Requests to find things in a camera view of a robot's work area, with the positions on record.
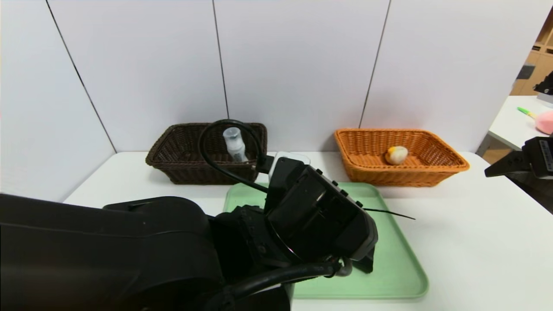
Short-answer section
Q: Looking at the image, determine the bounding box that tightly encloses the translucent bottle with dark cap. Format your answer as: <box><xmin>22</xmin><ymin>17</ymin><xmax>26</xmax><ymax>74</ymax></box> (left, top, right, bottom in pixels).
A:
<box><xmin>222</xmin><ymin>127</ymin><xmax>249</xmax><ymax>163</ymax></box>

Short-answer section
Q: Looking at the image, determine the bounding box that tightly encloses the black left camera cable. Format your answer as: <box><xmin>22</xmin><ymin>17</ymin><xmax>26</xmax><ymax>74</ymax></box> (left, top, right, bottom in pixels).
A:
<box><xmin>198</xmin><ymin>119</ymin><xmax>270</xmax><ymax>194</ymax></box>

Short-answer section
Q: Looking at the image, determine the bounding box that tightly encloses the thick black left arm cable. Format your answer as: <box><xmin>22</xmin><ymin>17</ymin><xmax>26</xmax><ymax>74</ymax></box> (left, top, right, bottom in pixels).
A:
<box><xmin>216</xmin><ymin>259</ymin><xmax>353</xmax><ymax>311</ymax></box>

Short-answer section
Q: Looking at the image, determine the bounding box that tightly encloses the black cable tie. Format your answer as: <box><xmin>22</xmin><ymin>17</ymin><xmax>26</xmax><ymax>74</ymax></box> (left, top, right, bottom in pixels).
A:
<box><xmin>363</xmin><ymin>207</ymin><xmax>416</xmax><ymax>221</ymax></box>

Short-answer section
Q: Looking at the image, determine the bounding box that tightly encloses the light green plastic tray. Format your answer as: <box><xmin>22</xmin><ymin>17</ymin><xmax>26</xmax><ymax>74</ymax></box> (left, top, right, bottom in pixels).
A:
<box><xmin>222</xmin><ymin>182</ymin><xmax>429</xmax><ymax>299</ymax></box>

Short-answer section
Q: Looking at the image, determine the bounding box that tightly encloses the wooden shelf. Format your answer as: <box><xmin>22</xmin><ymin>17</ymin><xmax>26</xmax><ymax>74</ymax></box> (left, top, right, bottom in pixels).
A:
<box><xmin>509</xmin><ymin>4</ymin><xmax>553</xmax><ymax>96</ymax></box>

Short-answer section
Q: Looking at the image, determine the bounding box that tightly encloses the orange wicker basket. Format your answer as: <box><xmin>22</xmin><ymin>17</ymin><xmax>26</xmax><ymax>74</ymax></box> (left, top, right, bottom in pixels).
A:
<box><xmin>334</xmin><ymin>128</ymin><xmax>470</xmax><ymax>187</ymax></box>

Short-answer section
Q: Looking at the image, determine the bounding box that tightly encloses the round yellow-orange toy bun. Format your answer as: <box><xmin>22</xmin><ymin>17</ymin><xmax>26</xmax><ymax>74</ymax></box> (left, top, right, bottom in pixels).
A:
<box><xmin>385</xmin><ymin>146</ymin><xmax>409</xmax><ymax>165</ymax></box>

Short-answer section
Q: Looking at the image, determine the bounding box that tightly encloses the dark brown wicker basket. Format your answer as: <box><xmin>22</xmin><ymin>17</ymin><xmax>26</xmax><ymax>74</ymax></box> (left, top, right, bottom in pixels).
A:
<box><xmin>145</xmin><ymin>123</ymin><xmax>268</xmax><ymax>185</ymax></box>

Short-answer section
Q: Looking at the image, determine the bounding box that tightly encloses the white side table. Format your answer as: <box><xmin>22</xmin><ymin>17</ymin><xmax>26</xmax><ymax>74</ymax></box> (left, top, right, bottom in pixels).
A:
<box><xmin>488</xmin><ymin>95</ymin><xmax>553</xmax><ymax>152</ymax></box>

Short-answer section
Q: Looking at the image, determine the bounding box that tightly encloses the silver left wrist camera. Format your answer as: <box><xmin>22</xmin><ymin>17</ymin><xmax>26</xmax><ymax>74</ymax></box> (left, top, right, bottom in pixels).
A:
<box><xmin>268</xmin><ymin>151</ymin><xmax>311</xmax><ymax>182</ymax></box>

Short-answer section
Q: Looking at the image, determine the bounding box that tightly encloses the black glasses case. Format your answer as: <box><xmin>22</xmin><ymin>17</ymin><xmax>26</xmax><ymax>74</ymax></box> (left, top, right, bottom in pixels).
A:
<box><xmin>352</xmin><ymin>254</ymin><xmax>375</xmax><ymax>274</ymax></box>

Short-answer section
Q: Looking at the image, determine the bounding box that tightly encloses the pink round object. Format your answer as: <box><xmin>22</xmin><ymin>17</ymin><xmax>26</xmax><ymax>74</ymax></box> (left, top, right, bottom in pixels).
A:
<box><xmin>535</xmin><ymin>110</ymin><xmax>553</xmax><ymax>135</ymax></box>

